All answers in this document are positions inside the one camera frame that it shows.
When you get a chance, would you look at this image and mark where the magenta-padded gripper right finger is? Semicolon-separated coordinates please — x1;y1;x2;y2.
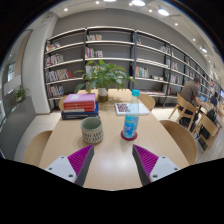
131;143;181;187

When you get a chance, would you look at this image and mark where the pink book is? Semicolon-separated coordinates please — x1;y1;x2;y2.
62;93;97;104

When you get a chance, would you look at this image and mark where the flat round red coaster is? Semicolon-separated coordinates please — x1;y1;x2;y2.
120;129;139;142

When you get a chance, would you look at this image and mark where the small potted plant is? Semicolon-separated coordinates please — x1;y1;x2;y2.
13;84;31;104

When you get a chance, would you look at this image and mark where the green potted plant white pot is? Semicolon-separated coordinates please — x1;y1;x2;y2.
73;59;138;103

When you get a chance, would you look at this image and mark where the white book with patterned cover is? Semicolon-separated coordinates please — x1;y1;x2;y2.
114;101;150;117

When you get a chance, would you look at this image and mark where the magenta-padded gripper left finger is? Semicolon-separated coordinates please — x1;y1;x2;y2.
43;144;95;187

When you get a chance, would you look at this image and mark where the green patterned ceramic mug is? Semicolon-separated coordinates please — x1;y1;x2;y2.
80;116;105;145

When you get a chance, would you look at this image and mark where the clear drink bottle teal cap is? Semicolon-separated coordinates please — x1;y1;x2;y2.
122;88;141;140

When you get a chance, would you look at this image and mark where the round-backed wooden chair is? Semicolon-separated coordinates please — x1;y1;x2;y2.
138;92;157;112
159;119;198;166
58;94;69;112
23;129;54;168

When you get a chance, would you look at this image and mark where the dark blue book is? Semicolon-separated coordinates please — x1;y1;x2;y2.
60;101;100;121

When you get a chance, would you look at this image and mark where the red book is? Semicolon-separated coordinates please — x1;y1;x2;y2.
63;100;97;113

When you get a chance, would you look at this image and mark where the ceiling lights group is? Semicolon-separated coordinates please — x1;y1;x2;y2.
61;0;209;54

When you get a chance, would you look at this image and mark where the person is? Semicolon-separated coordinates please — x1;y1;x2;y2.
178;77;204;129
209;91;219;108

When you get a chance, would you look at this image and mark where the slatted wooden chairs group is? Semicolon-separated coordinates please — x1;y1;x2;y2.
168;92;224;151

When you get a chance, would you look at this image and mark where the grey bookshelf unit with books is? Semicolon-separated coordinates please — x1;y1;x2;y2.
43;25;214;111

